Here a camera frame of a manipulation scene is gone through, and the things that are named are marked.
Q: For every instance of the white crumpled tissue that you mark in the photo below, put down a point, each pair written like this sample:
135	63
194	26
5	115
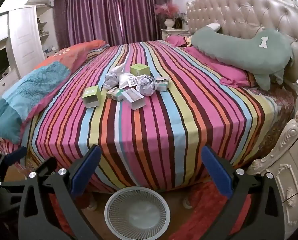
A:
117	68

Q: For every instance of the dark red fluffy rug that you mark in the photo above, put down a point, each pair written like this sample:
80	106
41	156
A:
60	210
199	200

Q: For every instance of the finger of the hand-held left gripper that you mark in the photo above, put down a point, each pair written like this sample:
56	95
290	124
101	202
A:
16	154

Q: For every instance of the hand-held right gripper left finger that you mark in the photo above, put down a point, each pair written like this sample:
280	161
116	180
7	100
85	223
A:
85	173

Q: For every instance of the small teal and white box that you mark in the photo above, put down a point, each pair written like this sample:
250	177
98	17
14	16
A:
115	94

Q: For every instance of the small pink pillow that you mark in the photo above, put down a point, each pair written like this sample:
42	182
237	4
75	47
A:
176	40

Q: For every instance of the small eyelash print box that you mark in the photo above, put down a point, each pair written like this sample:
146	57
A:
161	85

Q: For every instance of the cream bed leg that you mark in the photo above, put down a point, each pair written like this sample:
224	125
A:
92	204
187	202

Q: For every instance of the white mesh wastebasket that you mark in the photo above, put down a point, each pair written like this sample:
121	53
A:
139	217

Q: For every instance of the white plastic mailing bag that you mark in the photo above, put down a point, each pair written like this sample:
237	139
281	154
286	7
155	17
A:
126	78

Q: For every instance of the white vase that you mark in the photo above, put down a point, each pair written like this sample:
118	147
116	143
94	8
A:
169	23

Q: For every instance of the blue and orange quilt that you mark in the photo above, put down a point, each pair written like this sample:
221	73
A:
38	85

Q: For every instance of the green dog-shaped pillow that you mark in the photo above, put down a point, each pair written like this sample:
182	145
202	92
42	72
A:
239	50

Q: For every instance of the large pink pillow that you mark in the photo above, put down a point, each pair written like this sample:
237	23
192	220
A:
229	72

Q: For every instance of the small ornate white nightstand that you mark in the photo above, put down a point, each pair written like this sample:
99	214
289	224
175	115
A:
175	33

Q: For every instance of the purple curtain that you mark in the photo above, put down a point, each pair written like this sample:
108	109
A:
114	12

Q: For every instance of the floral brown bed skirt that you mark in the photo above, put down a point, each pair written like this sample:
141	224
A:
276	110

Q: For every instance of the colourful striped bed sheet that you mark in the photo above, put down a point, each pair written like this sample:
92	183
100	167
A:
164	130

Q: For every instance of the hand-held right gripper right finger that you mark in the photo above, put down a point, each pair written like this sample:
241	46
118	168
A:
217	173

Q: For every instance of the white paper ball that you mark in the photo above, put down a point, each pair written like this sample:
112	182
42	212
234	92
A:
111	80
145	86

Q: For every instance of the white open wall shelf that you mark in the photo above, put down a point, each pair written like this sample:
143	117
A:
47	35

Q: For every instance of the white wardrobe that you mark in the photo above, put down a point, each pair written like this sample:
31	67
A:
23	40

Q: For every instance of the tufted beige headboard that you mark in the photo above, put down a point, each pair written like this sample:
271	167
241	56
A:
239	10

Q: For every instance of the white television cabinet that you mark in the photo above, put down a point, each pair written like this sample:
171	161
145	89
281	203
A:
3	87

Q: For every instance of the green cube box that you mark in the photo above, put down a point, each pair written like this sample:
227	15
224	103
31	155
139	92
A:
139	69

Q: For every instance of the large ornate cream nightstand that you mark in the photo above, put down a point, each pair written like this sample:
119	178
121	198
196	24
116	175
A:
289	155

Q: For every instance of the pink flower bouquet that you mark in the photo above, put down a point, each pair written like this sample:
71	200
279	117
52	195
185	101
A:
166	10

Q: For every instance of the green box with white drawer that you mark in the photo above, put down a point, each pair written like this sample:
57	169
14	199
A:
91	93

